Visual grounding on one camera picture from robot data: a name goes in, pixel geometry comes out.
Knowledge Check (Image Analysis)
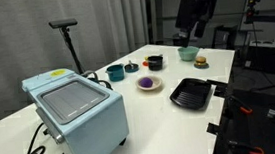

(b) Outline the purple plush toy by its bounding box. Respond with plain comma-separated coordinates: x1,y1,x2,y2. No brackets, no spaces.
139,77,153,88

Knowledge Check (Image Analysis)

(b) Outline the beige shallow bowl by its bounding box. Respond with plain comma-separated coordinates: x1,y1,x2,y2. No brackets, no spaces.
136,75,162,91

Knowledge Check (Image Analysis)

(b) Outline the black toy pot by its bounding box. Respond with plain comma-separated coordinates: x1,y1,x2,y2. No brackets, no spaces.
148,55,163,71

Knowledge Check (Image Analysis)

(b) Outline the light blue toaster oven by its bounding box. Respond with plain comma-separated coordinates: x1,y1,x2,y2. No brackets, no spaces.
22,68,129,154

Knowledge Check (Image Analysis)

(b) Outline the black camera on stand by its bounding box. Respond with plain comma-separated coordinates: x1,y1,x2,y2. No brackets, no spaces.
48,18,84,74

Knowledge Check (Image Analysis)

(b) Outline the teal toy pot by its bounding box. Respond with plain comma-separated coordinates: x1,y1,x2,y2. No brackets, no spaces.
106,64,125,82

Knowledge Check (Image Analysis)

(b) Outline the orange handled clamp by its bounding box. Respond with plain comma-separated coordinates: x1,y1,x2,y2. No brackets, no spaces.
229,96,253,115
228,140,265,154

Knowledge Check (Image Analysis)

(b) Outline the black grill pan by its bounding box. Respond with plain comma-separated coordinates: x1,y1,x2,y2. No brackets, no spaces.
169,78,212,110

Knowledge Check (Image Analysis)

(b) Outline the mint green bowl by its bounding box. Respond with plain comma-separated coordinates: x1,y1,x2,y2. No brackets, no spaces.
177,46,199,62

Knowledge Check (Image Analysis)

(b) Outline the teal pot lid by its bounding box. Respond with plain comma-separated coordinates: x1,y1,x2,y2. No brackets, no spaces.
125,61,139,73

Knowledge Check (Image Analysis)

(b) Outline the toy burger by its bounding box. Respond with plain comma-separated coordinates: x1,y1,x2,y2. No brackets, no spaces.
194,56,209,69

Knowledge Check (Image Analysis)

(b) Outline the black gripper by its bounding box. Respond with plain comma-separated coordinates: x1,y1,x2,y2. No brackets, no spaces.
175,0,217,48

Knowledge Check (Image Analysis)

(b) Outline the orange toy piece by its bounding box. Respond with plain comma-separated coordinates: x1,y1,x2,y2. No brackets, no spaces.
142,56,149,66

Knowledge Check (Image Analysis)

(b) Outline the orange handled clamp lower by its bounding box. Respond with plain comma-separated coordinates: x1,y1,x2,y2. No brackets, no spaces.
228,140,265,154

